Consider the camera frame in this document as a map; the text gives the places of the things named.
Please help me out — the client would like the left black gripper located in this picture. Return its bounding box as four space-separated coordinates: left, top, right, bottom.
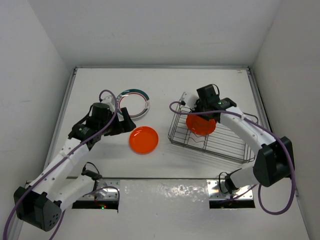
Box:
98 107 135 136

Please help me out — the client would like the yellow brown patterned plate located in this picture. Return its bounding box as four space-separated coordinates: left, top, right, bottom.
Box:
129 126 159 155

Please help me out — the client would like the white green-rimmed plate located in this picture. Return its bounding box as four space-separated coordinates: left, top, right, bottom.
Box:
116 88 150 120

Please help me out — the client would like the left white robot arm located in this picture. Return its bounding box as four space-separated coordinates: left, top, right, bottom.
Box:
13 102 136 232

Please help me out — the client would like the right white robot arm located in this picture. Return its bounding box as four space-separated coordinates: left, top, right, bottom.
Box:
186 85 295 194

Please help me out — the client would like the orange plastic plate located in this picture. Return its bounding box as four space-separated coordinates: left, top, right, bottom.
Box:
186 115 216 136

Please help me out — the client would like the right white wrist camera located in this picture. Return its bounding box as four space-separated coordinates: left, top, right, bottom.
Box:
180 91 199 110

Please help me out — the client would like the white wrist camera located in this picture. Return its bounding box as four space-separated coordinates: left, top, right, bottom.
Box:
180 91 199 110
101 95 116 113

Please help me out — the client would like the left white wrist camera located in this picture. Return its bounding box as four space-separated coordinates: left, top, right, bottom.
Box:
101 95 116 113

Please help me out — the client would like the metal wire dish rack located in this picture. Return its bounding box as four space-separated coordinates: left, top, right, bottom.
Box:
167 91 260 165

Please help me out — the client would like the left metal mounting bracket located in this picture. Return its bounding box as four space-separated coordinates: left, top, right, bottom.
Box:
78 179 120 201

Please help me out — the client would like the metal mounting bracket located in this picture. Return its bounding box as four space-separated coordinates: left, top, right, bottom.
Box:
206 178 254 201
78 179 120 201

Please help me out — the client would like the right metal mounting bracket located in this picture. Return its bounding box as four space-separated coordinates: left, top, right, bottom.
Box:
206 178 254 201

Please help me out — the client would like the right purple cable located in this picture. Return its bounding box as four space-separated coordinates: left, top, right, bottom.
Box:
169 101 298 215

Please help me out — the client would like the purple cable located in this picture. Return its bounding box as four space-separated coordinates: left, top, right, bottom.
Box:
3 89 121 240
169 101 298 215

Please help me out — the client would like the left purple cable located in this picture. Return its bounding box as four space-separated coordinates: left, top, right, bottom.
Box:
3 89 121 240

